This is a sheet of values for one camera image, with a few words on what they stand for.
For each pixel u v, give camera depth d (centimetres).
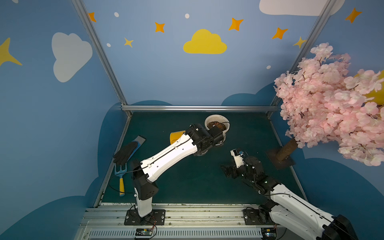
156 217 75
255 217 73
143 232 72
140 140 104
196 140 47
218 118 104
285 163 93
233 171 73
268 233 72
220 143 104
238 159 73
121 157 93
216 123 102
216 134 55
